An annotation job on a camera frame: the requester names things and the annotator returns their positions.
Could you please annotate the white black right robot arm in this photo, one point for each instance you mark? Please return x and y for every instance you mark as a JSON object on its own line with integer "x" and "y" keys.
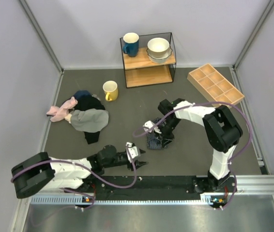
{"x": 222, "y": 130}

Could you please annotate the navy striped boxer underwear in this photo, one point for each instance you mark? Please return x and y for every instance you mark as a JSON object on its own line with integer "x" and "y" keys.
{"x": 157, "y": 142}

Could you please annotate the cream ceramic bowl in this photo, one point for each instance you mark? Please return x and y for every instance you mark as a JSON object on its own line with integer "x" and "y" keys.
{"x": 158, "y": 47}

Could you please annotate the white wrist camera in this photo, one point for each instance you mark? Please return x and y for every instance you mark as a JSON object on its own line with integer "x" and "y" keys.
{"x": 150, "y": 127}
{"x": 132, "y": 151}

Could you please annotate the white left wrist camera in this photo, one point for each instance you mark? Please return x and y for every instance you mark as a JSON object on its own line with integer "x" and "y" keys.
{"x": 132, "y": 151}

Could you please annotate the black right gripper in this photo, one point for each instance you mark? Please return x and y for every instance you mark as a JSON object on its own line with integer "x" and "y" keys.
{"x": 164, "y": 135}

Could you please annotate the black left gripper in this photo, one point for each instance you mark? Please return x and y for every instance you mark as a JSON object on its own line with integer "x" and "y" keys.
{"x": 138, "y": 164}

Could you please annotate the dark blue garment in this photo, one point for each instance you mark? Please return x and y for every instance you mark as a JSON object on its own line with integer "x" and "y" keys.
{"x": 80, "y": 94}

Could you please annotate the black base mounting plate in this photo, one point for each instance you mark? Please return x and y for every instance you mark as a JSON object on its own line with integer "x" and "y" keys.
{"x": 154, "y": 188}

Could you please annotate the black wire wooden shelf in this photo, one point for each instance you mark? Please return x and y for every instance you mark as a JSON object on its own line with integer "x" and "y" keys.
{"x": 140, "y": 71}

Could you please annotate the yellow ceramic mug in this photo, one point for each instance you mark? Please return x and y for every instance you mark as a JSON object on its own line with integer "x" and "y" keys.
{"x": 110, "y": 89}

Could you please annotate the white scalloped bowl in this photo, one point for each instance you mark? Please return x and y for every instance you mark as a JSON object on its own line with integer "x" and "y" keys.
{"x": 159, "y": 59}

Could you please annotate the wooden compartment tray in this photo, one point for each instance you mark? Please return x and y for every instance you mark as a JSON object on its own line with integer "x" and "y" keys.
{"x": 214, "y": 86}

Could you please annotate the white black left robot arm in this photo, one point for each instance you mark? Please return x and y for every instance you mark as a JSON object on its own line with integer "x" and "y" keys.
{"x": 44, "y": 173}

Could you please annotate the black garment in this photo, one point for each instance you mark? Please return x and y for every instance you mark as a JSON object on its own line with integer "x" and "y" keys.
{"x": 86, "y": 103}

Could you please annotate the grey slotted cable duct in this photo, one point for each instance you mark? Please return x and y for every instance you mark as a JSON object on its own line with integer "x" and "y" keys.
{"x": 82, "y": 200}

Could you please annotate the blue ceramic mug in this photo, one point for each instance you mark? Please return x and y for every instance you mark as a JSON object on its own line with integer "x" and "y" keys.
{"x": 131, "y": 44}

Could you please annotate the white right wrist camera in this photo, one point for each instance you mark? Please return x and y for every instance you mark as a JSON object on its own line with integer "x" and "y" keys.
{"x": 150, "y": 127}

